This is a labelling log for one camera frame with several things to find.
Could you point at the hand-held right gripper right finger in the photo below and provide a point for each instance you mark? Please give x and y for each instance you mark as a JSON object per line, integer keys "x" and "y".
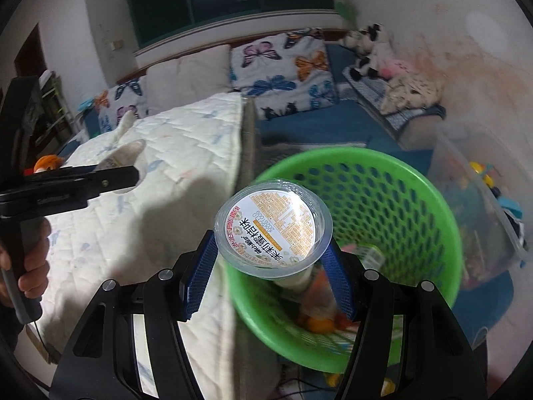
{"x": 339, "y": 283}

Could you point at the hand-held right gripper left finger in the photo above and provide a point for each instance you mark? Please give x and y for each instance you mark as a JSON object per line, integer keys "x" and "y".
{"x": 200, "y": 275}

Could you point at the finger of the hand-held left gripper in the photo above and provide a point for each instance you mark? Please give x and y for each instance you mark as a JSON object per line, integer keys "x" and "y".
{"x": 116, "y": 177}

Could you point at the green plastic basket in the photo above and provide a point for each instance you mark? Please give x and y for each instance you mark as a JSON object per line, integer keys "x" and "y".
{"x": 291, "y": 350}

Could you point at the clear plastic cup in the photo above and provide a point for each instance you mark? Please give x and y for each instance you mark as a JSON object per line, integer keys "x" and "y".
{"x": 270, "y": 225}

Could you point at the person's left hand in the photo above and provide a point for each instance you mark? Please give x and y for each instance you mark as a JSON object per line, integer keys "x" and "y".
{"x": 35, "y": 258}

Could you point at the orange toy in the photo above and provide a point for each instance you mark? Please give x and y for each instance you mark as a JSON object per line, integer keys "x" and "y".
{"x": 48, "y": 162}

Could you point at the dark wooden door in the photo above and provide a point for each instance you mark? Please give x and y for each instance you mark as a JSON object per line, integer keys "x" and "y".
{"x": 29, "y": 58}

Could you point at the light blue plastic item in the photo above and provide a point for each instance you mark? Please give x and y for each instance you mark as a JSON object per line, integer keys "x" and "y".
{"x": 86, "y": 104}

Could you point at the small butterfly print pillow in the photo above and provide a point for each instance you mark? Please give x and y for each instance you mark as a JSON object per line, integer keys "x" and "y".
{"x": 125, "y": 96}

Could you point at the white pillow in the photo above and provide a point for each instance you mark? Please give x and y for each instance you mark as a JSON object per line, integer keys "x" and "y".
{"x": 187, "y": 75}

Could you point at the clear plastic storage box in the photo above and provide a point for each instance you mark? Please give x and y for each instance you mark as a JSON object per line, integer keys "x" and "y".
{"x": 470, "y": 225}

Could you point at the yellow toy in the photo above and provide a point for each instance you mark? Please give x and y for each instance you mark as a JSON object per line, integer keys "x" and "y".
{"x": 481, "y": 173}

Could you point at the light blue toy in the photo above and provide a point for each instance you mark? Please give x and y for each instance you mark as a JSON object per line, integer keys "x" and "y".
{"x": 510, "y": 207}

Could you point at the large butterfly print pillow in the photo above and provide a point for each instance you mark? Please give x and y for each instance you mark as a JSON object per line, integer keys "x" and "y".
{"x": 283, "y": 71}

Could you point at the dark window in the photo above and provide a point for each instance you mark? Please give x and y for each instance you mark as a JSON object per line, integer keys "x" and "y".
{"x": 229, "y": 4}

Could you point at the beige patterned cloth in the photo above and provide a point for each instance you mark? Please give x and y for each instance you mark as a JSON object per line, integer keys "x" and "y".
{"x": 412, "y": 89}

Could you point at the pink plush toy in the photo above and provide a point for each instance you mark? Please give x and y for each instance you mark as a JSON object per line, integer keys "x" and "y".
{"x": 397, "y": 66}

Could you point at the wall socket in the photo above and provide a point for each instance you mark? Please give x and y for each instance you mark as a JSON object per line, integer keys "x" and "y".
{"x": 118, "y": 44}

